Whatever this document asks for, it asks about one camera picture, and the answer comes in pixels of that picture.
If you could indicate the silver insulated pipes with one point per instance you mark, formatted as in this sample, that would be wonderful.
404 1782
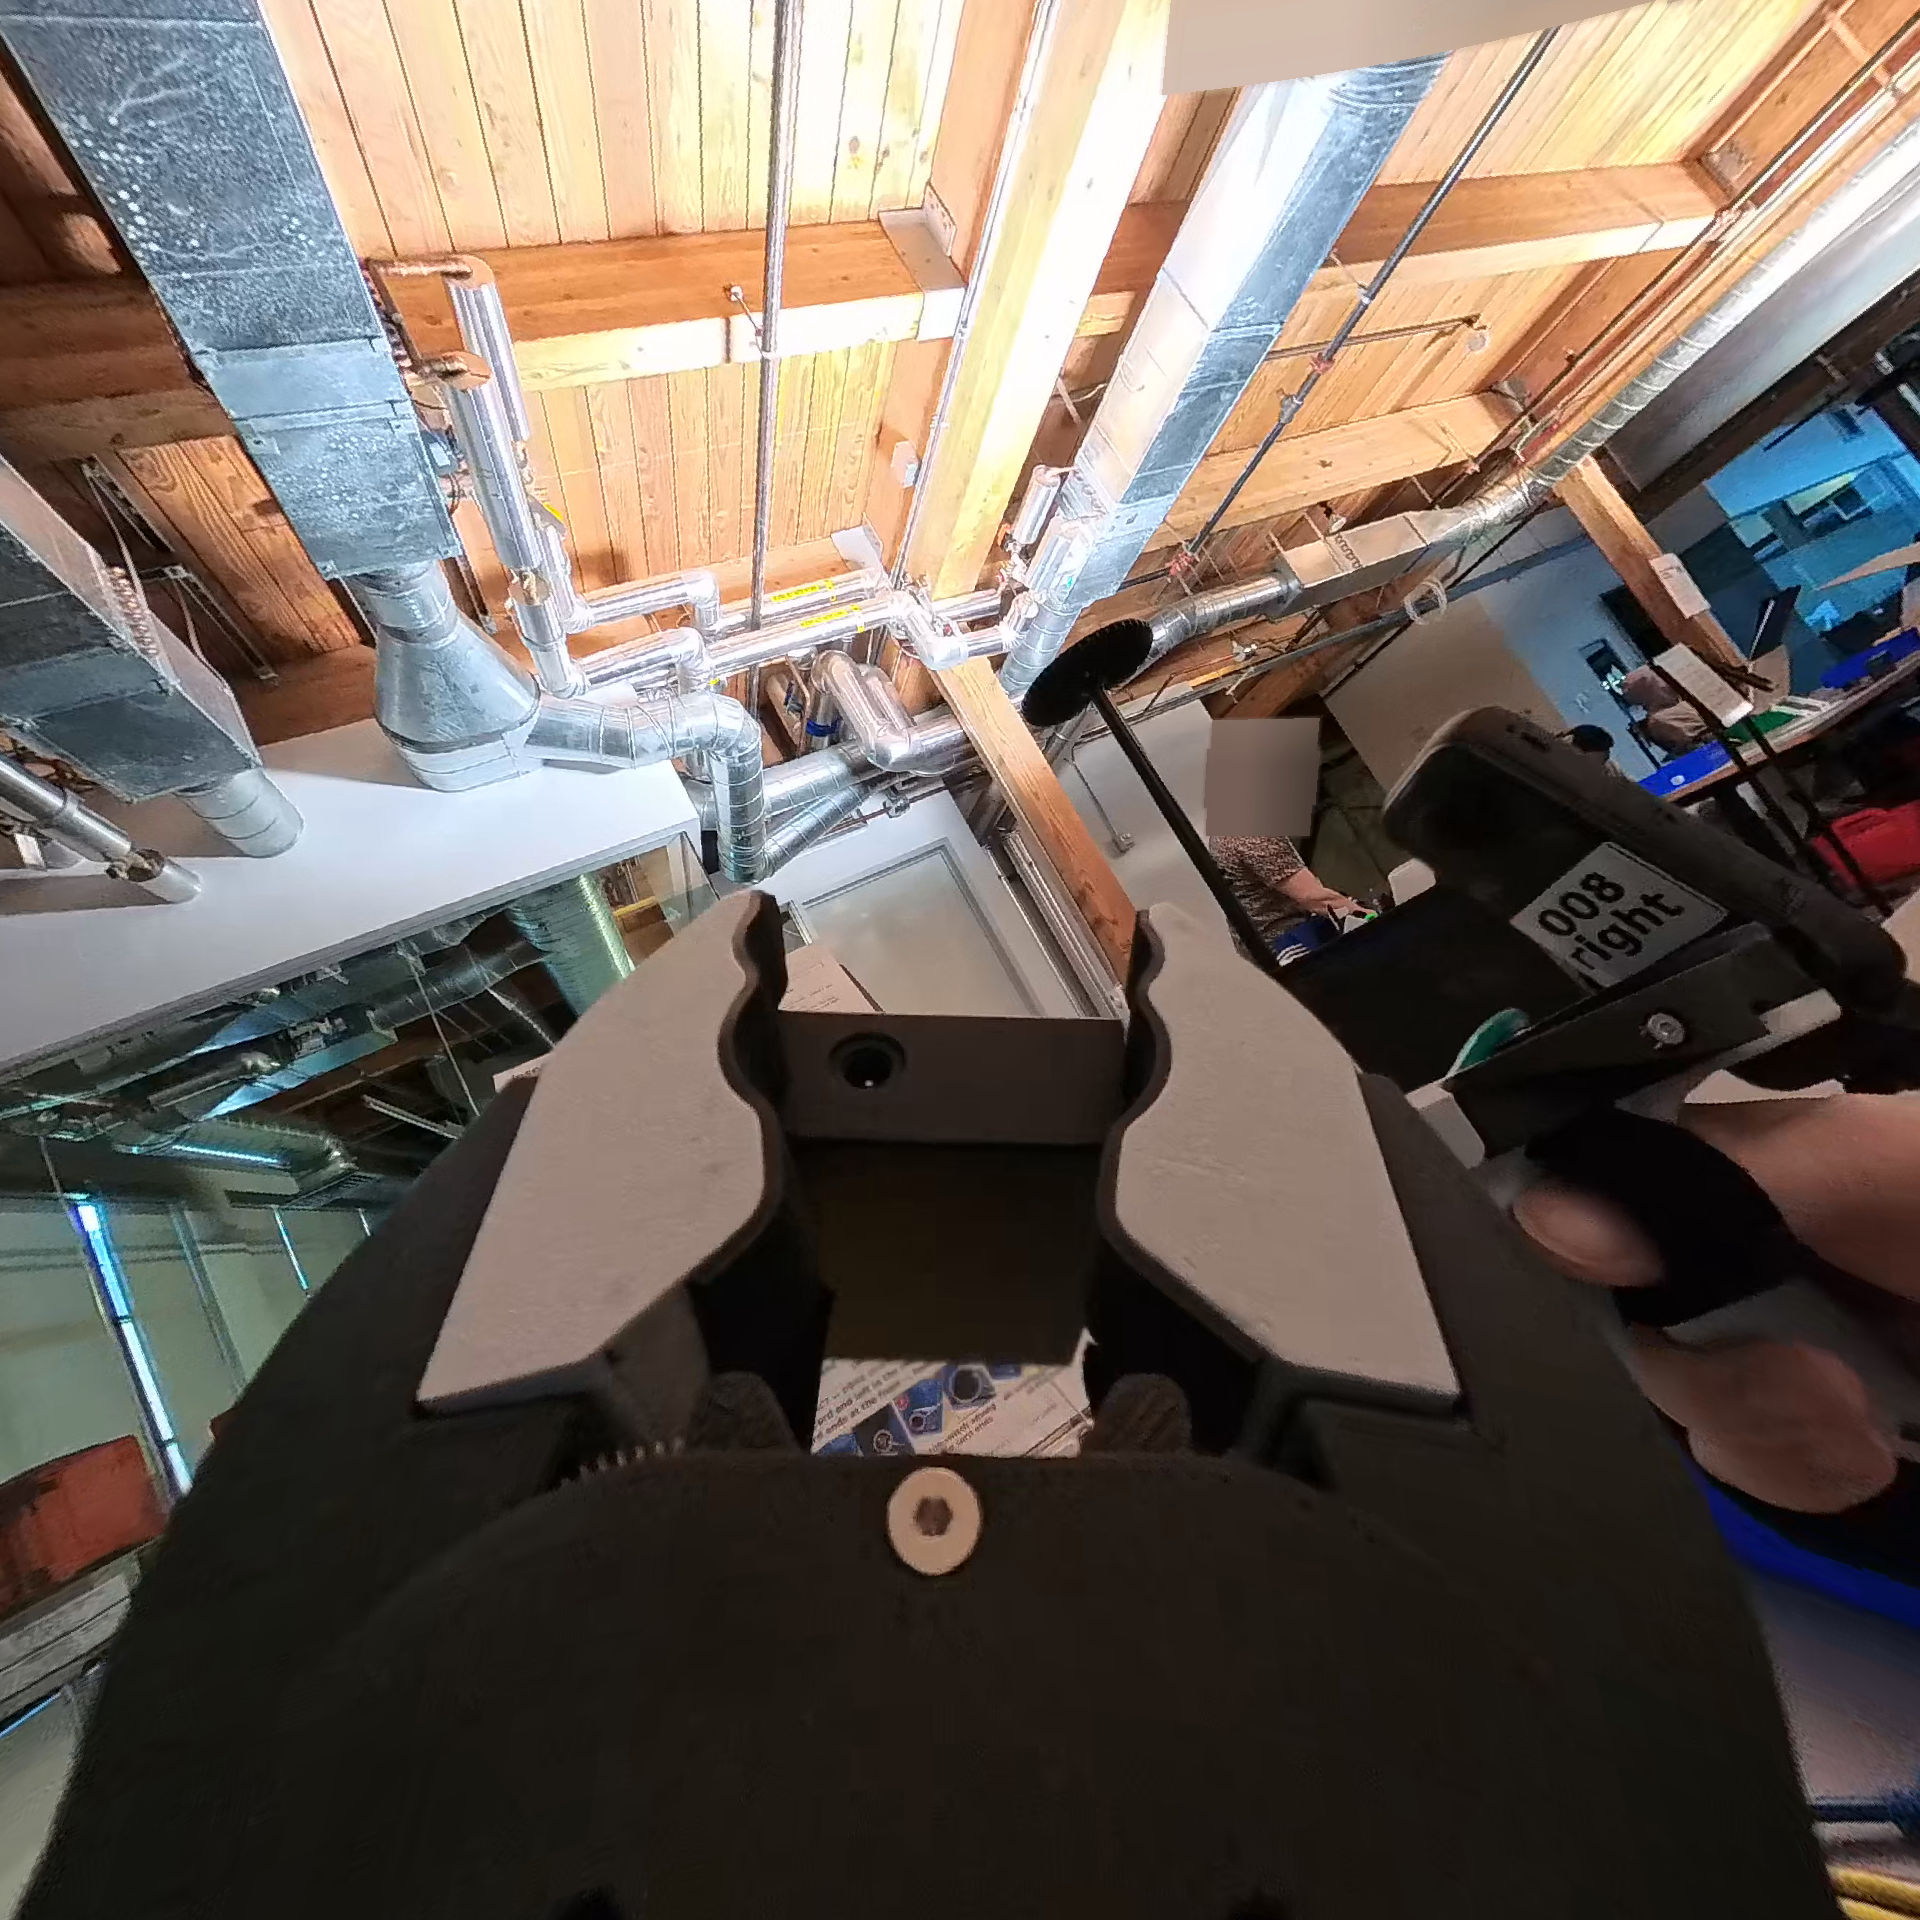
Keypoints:
704 751

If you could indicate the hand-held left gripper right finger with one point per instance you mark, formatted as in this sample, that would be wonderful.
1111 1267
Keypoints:
1275 1200

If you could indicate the wooden instruction board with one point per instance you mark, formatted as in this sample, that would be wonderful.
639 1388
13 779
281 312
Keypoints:
930 1411

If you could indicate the black ethernet switch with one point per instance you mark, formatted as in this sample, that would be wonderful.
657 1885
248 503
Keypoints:
973 1066

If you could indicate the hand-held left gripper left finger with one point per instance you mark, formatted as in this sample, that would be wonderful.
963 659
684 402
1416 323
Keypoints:
600 1171

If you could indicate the rectangular metal air duct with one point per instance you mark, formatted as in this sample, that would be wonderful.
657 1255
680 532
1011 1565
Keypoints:
89 661
225 224

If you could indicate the blue plastic bin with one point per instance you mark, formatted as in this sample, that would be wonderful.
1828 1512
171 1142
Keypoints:
1828 1575

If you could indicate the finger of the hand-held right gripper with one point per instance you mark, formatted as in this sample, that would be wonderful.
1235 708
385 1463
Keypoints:
1448 1119

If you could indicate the black pole lamp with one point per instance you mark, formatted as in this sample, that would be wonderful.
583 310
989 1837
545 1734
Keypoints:
1084 675

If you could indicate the person's right hand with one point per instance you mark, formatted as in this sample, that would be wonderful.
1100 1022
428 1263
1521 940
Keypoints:
1845 1200

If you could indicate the red crate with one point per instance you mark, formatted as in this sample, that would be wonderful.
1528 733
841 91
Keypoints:
76 1516

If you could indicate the wooden post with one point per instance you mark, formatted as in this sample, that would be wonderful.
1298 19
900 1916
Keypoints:
1035 810

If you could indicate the long insulated duct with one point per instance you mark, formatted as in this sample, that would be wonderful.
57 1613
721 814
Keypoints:
1200 376

